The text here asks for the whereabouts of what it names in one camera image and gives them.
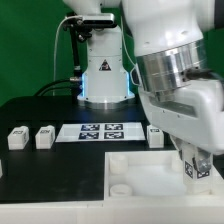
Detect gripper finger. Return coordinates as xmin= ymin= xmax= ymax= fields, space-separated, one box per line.
xmin=194 ymin=148 xmax=212 ymax=173
xmin=171 ymin=136 xmax=183 ymax=159

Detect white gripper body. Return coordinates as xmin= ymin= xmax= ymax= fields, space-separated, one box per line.
xmin=139 ymin=80 xmax=224 ymax=155

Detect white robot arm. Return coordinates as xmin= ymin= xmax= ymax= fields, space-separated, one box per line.
xmin=63 ymin=0 xmax=224 ymax=173

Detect white tag sheet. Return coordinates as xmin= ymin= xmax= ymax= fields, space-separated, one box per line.
xmin=56 ymin=122 xmax=145 ymax=143

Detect white front fence rail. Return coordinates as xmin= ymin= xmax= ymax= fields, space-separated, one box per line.
xmin=0 ymin=203 xmax=224 ymax=224

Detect black base cables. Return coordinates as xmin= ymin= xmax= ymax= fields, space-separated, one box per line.
xmin=34 ymin=78 xmax=83 ymax=97

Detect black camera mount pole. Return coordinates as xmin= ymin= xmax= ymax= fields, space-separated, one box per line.
xmin=70 ymin=28 xmax=82 ymax=100

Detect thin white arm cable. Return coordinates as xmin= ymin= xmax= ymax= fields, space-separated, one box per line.
xmin=119 ymin=13 xmax=138 ymax=68

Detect black camera on mount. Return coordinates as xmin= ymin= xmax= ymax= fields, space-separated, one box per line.
xmin=63 ymin=13 xmax=116 ymax=29

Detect white camera cable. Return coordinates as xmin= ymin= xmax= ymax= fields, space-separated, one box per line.
xmin=52 ymin=15 xmax=83 ymax=97

